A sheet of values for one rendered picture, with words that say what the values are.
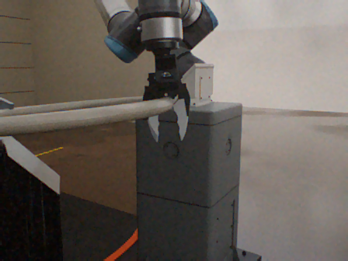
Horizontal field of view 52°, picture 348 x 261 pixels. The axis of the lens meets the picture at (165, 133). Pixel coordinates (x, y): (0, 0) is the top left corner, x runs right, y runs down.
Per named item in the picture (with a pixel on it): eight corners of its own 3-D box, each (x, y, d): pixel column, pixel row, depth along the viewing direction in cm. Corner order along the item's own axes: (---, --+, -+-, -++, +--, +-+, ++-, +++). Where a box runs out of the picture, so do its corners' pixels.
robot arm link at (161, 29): (182, 15, 73) (135, 19, 72) (184, 40, 73) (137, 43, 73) (179, 23, 82) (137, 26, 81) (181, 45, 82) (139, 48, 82)
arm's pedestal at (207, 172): (171, 234, 224) (171, 98, 208) (248, 255, 199) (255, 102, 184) (123, 273, 182) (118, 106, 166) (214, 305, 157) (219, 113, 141)
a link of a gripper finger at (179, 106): (191, 133, 84) (181, 95, 82) (194, 137, 78) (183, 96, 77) (178, 137, 84) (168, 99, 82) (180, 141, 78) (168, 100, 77)
